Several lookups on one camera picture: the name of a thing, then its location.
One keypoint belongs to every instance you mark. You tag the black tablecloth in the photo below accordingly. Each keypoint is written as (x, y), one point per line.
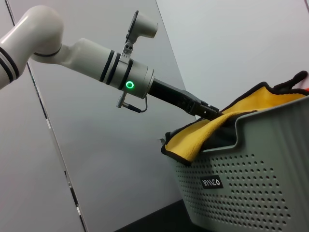
(164, 217)

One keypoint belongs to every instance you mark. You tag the grey perforated plastic storage box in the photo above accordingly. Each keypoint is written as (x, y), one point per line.
(253, 181)

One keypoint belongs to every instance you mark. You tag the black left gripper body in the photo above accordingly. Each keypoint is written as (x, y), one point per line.
(173, 95)

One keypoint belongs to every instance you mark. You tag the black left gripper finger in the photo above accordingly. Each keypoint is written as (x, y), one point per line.
(211, 108)
(206, 115)

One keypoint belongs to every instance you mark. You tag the left wrist camera housing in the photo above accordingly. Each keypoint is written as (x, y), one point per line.
(144, 24)

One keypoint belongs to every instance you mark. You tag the yellow towel with black trim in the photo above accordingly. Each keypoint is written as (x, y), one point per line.
(193, 142)

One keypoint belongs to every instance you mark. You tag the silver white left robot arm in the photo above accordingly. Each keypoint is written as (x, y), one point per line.
(84, 55)

